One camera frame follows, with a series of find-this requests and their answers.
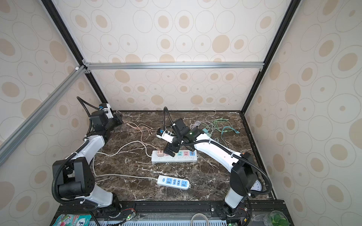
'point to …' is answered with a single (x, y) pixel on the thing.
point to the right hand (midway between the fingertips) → (169, 142)
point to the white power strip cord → (114, 155)
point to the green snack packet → (69, 220)
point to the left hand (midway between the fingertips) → (125, 110)
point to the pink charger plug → (160, 153)
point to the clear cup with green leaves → (276, 218)
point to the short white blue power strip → (176, 182)
